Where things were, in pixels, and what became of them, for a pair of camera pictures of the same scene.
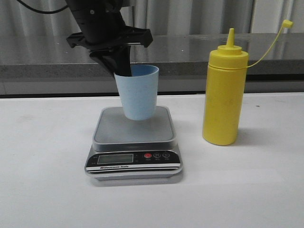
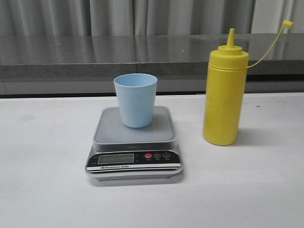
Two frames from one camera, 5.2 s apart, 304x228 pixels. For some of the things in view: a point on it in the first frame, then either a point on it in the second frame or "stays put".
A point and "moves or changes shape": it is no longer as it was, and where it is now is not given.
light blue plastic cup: x=138 y=92 moves or changes shape
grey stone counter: x=43 y=63 stays put
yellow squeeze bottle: x=224 y=90 stays put
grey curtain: x=164 y=16 stays put
